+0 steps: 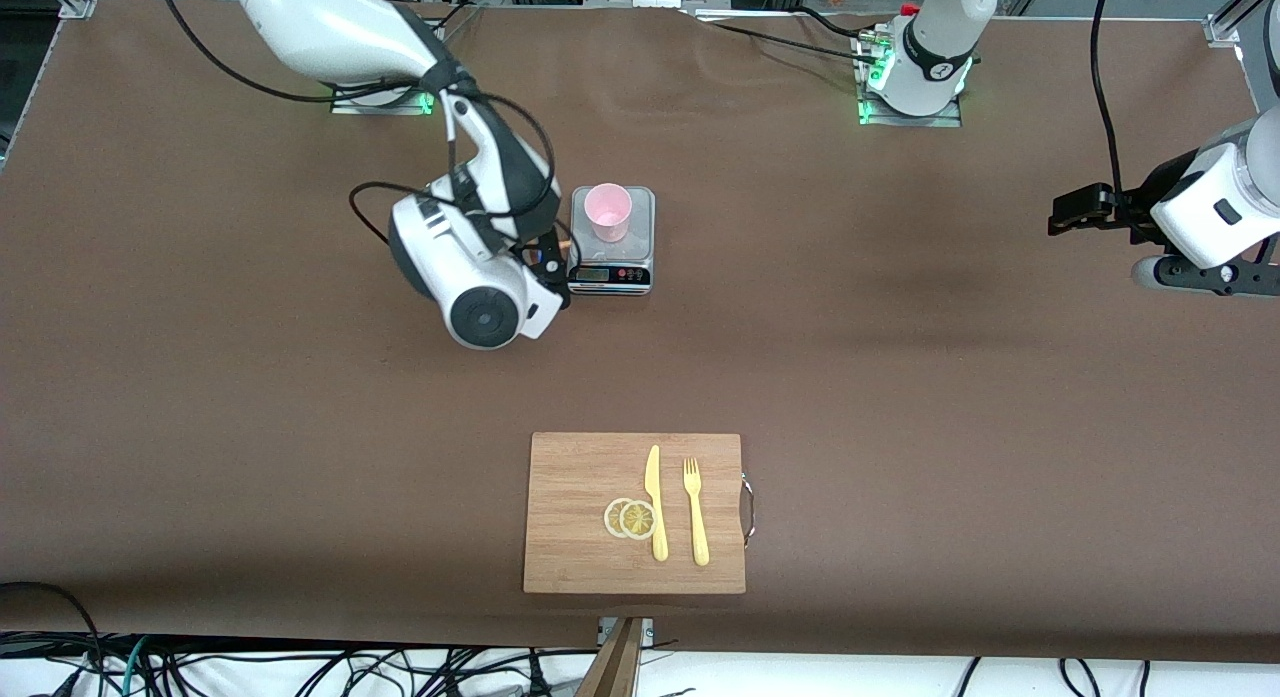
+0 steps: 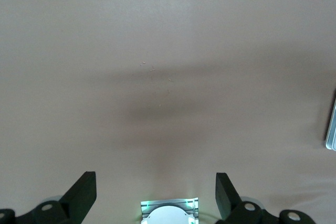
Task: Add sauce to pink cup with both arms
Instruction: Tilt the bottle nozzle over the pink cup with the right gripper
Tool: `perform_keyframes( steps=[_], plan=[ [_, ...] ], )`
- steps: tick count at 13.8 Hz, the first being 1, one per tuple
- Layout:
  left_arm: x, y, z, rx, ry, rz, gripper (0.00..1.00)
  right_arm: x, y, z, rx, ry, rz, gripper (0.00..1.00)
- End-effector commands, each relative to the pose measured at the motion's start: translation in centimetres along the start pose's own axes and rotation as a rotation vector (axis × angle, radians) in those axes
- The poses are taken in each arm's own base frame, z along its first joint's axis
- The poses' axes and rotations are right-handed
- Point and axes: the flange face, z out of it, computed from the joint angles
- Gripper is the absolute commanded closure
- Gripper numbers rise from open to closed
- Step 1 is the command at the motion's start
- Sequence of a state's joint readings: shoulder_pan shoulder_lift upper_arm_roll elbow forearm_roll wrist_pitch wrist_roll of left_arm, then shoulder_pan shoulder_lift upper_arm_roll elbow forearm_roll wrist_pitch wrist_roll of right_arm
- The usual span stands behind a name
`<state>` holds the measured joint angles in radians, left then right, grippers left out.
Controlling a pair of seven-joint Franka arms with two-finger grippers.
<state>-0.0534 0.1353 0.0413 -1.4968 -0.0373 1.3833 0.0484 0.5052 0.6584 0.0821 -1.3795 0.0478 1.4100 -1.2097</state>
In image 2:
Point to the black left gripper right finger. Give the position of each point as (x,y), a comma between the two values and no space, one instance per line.
(228,203)

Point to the silver digital kitchen scale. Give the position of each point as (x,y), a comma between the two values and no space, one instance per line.
(332,134)

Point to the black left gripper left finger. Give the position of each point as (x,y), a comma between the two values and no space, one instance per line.
(76,197)

